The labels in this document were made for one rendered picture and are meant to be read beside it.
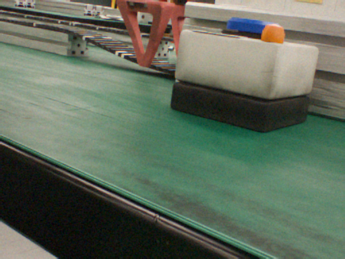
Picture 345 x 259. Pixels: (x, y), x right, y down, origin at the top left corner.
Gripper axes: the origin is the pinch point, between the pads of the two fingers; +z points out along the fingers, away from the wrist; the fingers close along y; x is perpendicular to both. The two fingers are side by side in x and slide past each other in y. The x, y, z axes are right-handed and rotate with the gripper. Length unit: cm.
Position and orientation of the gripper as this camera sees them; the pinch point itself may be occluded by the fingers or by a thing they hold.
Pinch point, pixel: (165, 59)
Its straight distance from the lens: 58.4
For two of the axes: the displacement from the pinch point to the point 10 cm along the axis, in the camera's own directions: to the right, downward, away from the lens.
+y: 5.8, -1.2, 8.0
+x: -8.0, -2.3, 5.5
